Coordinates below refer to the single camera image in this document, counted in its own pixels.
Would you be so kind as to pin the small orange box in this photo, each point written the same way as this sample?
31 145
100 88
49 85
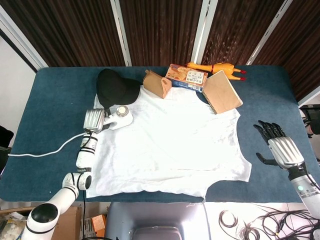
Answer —
98 223

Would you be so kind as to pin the brown kraft paper carton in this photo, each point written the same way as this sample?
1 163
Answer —
153 85

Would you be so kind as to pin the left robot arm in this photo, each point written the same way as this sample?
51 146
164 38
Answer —
85 155

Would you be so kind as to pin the kraft spiral notebook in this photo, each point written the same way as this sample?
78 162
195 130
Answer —
221 92

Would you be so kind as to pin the yellow rubber chicken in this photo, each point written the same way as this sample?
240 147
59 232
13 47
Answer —
222 68

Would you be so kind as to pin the white printed small box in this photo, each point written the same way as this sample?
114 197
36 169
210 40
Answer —
87 226

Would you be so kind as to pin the brown cardboard box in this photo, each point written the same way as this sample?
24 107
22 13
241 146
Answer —
72 222

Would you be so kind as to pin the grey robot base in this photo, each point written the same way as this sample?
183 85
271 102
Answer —
155 217

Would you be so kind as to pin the orange blue cracker box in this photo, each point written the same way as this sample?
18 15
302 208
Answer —
185 75

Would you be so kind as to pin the black bag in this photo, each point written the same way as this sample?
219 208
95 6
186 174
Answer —
5 137

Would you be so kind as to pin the black baseball cap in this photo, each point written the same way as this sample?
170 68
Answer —
112 87

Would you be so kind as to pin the white handheld steamer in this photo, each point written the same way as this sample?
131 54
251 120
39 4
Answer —
123 121

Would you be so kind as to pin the white t-shirt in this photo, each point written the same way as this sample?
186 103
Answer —
162 150

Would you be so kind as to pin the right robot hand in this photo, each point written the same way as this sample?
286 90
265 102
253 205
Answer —
285 152

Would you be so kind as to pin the blue felt table cover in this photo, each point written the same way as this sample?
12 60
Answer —
50 100

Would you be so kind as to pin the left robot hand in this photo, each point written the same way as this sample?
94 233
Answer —
93 120

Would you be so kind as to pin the white partition post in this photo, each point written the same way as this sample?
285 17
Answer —
203 32
122 37
267 35
22 47

